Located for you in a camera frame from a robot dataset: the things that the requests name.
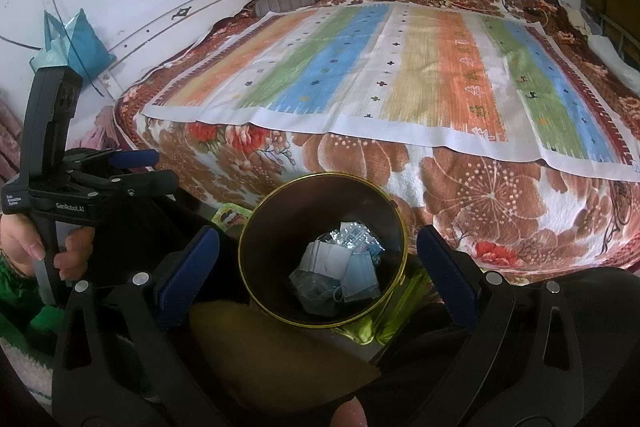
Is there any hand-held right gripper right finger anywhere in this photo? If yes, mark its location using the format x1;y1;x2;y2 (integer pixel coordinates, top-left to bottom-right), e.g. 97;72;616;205
400;224;586;427

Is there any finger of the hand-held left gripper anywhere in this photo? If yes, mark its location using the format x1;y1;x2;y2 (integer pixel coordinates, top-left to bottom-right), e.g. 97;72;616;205
74;169;180;208
64;148;162;173

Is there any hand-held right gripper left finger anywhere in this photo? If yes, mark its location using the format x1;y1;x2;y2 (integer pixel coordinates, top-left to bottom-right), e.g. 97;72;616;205
51;227;226;427

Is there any blue face mask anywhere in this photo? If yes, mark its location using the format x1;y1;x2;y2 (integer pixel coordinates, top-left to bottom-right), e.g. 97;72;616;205
338;253;381;304

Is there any brown bin with gold rim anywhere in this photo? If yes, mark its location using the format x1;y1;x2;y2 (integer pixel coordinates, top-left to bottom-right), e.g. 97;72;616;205
237;173;408;327

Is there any cream snack packet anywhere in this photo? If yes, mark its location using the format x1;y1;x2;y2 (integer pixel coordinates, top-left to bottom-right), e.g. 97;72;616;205
300;239;352;281

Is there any white green cardboard box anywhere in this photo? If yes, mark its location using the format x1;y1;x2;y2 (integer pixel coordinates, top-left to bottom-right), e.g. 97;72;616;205
289;269;342;316

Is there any person's left forearm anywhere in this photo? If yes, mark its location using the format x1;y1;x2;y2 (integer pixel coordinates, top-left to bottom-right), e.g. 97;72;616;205
0;252;68;353

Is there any person's left hand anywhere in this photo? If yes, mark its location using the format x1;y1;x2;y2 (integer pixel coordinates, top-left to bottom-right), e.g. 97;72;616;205
0;214;97;278

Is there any person's right hand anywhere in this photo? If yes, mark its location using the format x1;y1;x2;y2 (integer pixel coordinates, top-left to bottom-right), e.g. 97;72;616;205
331;397;370;427

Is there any green printed packet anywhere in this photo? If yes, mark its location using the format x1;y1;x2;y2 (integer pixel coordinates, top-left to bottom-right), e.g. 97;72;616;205
211;203;253;235

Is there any floral brown blanket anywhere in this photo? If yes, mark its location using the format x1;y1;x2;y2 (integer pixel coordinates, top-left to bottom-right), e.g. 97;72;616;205
112;0;640;285

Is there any teal bag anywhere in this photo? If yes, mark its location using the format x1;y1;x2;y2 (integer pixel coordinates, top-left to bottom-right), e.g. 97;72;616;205
30;9;118;82

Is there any white bed headboard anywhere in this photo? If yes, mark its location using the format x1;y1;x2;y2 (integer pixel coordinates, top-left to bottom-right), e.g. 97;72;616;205
97;0;261;100

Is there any white knitted cloth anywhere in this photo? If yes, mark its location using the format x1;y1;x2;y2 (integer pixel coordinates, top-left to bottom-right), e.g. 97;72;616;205
0;332;56;403

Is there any striped colourful mat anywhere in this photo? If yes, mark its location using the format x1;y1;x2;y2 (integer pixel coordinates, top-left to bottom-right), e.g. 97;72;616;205
142;2;640;182

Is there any metal bed frame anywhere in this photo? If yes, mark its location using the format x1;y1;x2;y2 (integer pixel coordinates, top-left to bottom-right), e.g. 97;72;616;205
582;7;640;72

